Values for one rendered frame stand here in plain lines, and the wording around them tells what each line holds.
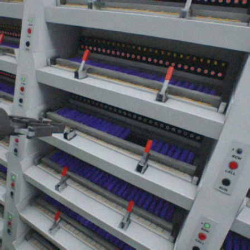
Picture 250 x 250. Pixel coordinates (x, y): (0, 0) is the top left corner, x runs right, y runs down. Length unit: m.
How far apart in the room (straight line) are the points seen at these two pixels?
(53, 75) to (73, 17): 0.19
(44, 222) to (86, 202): 0.26
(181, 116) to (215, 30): 0.20
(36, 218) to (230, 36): 0.91
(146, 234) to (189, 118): 0.38
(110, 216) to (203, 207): 0.30
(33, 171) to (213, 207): 0.65
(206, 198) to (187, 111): 0.21
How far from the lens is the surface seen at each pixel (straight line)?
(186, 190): 0.54
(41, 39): 0.75
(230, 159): 0.48
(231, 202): 0.52
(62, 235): 0.87
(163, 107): 0.48
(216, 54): 0.68
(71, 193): 0.74
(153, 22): 0.53
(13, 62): 0.83
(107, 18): 0.59
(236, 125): 0.47
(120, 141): 0.60
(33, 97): 0.76
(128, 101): 0.52
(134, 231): 0.66
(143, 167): 0.53
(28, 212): 0.96
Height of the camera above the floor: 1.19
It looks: 14 degrees down
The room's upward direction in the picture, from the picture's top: 14 degrees clockwise
